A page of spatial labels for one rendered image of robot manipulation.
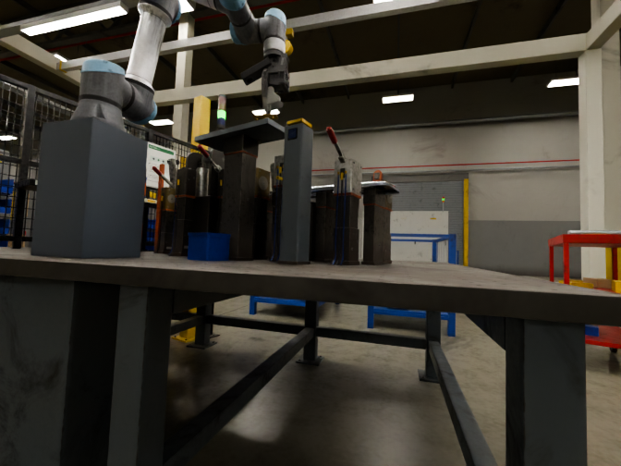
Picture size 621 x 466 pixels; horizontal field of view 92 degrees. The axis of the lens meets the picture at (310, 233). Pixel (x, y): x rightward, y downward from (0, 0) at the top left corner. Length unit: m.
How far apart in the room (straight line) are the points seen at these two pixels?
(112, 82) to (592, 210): 4.68
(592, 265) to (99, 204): 4.68
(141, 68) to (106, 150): 0.40
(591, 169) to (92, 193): 4.79
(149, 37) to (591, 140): 4.63
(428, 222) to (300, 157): 8.40
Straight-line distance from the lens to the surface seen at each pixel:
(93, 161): 1.08
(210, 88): 5.90
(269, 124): 1.05
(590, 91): 5.18
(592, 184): 4.86
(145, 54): 1.41
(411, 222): 9.22
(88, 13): 4.71
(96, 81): 1.24
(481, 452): 1.08
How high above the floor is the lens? 0.74
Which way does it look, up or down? 3 degrees up
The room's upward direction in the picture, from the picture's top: 2 degrees clockwise
